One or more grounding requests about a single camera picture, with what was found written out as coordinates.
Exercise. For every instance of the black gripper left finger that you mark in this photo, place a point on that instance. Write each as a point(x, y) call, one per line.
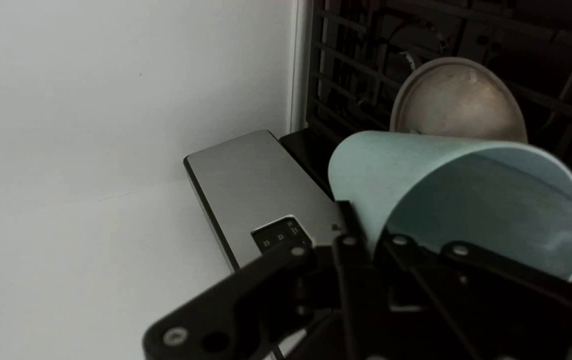
point(258, 300)

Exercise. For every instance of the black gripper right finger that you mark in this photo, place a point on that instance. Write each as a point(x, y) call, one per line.
point(498, 313)

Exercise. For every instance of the light blue plastic cup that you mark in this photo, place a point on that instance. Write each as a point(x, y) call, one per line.
point(392, 166)

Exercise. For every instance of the small metal strainer bowl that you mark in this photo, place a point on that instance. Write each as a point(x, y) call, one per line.
point(459, 100)

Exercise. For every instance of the stainless steel gas stove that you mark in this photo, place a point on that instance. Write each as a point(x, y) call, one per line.
point(252, 186)

